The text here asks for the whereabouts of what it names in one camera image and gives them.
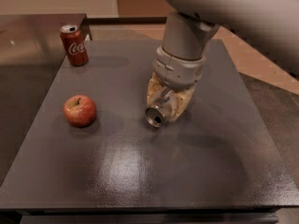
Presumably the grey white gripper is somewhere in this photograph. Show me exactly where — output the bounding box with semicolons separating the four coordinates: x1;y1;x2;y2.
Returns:
147;47;206;122

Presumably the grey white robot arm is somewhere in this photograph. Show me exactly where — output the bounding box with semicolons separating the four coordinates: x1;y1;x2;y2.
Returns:
146;0;299;127

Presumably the red apple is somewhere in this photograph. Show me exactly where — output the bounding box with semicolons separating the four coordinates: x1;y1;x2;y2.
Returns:
63;95;96;128

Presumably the silver blue redbull can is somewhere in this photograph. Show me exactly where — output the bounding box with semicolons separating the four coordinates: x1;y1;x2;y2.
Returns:
145;89;173;128

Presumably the red coca-cola can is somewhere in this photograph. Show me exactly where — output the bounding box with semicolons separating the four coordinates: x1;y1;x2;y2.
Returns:
60;24;89;66

